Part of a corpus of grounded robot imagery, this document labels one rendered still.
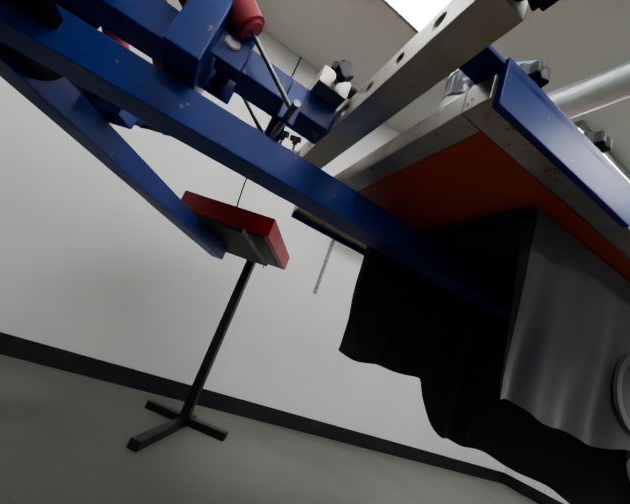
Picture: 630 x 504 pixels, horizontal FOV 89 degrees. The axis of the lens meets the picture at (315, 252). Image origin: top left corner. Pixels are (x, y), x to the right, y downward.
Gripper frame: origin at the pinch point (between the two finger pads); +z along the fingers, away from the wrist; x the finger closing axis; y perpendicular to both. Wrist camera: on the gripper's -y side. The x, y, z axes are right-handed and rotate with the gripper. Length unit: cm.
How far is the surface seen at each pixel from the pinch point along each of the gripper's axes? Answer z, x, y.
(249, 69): 0.4, -42.9, 3.0
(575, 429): 35.1, 24.6, 20.4
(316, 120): 1.2, -29.6, 3.0
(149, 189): 13, -54, -47
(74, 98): 10, -69, -21
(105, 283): 45, -70, -200
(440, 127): 5.6, -18.3, 22.0
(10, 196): 16, -137, -200
